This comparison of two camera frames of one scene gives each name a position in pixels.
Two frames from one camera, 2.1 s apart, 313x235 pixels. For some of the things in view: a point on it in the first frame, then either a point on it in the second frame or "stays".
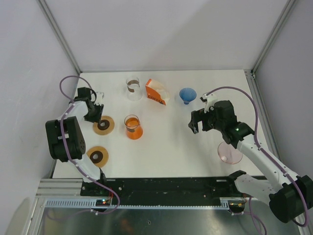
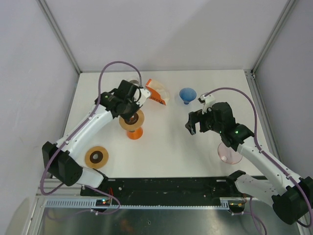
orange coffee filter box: (157, 91) stays
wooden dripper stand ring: (105, 127) to (131, 128)
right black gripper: (197, 116) stays
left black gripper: (98, 117) to (128, 116)
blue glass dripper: (187, 94) stays
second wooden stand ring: (99, 155) stays
